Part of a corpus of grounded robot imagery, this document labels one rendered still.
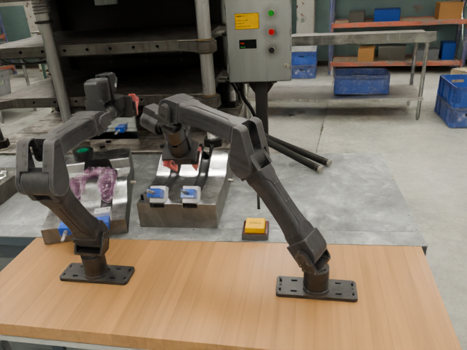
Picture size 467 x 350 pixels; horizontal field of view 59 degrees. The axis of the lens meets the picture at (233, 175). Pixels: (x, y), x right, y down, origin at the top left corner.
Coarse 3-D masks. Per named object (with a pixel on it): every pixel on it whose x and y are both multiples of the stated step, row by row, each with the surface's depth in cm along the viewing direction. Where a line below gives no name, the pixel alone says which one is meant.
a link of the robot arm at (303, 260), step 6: (300, 252) 98; (324, 252) 103; (300, 258) 98; (306, 258) 97; (324, 258) 103; (330, 258) 104; (300, 264) 99; (306, 264) 97; (312, 264) 98; (318, 264) 101; (324, 264) 101; (306, 270) 99; (312, 270) 98; (318, 270) 99
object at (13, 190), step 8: (0, 168) 173; (8, 168) 172; (0, 176) 169; (8, 176) 164; (0, 184) 158; (8, 184) 162; (0, 192) 157; (8, 192) 162; (16, 192) 167; (0, 200) 157
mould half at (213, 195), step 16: (160, 160) 157; (224, 160) 154; (160, 176) 152; (192, 176) 151; (208, 176) 150; (224, 176) 149; (144, 192) 140; (176, 192) 139; (208, 192) 137; (224, 192) 148; (144, 208) 134; (160, 208) 133; (176, 208) 133; (192, 208) 132; (208, 208) 131; (144, 224) 137; (160, 224) 136; (176, 224) 135; (192, 224) 134; (208, 224) 134
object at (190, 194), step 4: (184, 188) 132; (188, 188) 132; (192, 188) 132; (196, 188) 132; (200, 188) 135; (184, 192) 123; (188, 192) 127; (192, 192) 128; (196, 192) 130; (200, 192) 135; (184, 196) 128; (188, 196) 128; (192, 196) 127; (196, 196) 130; (184, 200) 132; (188, 200) 132; (192, 200) 131; (196, 200) 131
